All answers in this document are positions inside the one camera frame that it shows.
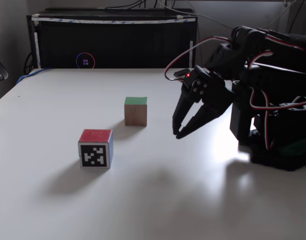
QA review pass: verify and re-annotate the wooden cube with green top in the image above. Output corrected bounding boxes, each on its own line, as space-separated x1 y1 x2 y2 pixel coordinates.
124 96 148 127

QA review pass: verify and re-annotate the red-topped cube with marker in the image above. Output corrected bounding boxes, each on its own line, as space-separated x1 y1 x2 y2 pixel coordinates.
78 128 114 170

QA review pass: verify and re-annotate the dark chair armrest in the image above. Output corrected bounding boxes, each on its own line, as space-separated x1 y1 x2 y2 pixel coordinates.
0 54 9 82

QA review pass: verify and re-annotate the red white servo cable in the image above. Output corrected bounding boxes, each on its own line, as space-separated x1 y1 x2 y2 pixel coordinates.
164 36 231 81
249 86 277 151

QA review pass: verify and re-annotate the blue cable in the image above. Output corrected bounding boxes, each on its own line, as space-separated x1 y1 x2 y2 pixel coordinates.
16 66 53 85

